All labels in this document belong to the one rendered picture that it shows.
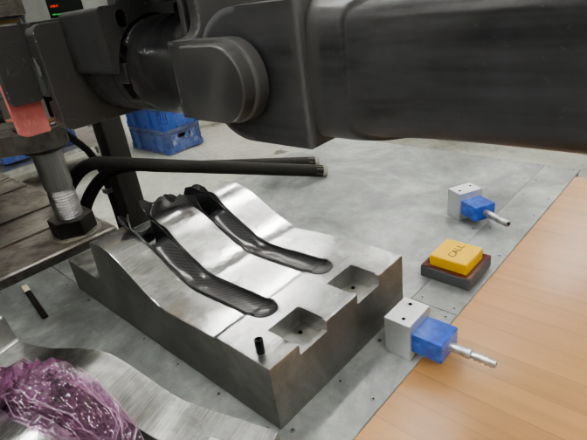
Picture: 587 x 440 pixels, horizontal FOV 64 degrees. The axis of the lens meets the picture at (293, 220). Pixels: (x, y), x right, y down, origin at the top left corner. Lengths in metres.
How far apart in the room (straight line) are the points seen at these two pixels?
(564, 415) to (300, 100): 0.49
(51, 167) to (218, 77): 0.93
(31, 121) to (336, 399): 0.43
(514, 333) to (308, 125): 0.54
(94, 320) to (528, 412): 0.62
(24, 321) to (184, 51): 0.73
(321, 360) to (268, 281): 0.13
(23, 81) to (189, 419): 0.35
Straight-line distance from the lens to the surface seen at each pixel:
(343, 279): 0.64
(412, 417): 0.58
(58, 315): 0.88
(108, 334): 0.78
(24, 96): 0.36
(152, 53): 0.28
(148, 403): 0.55
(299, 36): 0.19
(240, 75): 0.19
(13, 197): 1.58
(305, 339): 0.57
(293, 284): 0.62
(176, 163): 1.11
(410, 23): 0.17
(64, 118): 0.34
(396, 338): 0.62
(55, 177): 1.13
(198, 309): 0.62
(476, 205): 0.91
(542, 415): 0.60
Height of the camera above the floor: 1.24
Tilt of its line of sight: 27 degrees down
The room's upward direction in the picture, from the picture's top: 8 degrees counter-clockwise
